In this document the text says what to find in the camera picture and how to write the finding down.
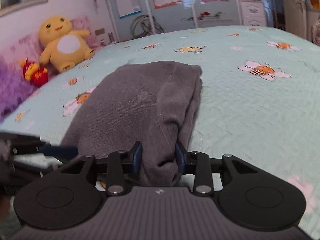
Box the dark grey sweater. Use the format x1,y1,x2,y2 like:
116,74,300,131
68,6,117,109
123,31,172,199
61,61,202,186

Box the red plush toy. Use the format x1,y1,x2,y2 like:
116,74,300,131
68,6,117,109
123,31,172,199
19,58,48,88

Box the mint green bee bedspread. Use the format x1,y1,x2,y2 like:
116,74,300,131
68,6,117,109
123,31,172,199
1,26,319,239

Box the yellow plush toy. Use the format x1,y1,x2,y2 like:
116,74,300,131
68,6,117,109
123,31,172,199
39,16,94,73

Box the sliding wardrobe doors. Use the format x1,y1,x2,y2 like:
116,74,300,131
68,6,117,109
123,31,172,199
106,0,242,41

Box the white drawer cabinet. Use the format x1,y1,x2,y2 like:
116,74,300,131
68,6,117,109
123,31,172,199
240,0,267,27

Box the coiled grey hose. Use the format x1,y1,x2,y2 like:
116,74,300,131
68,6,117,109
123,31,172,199
130,13,165,40

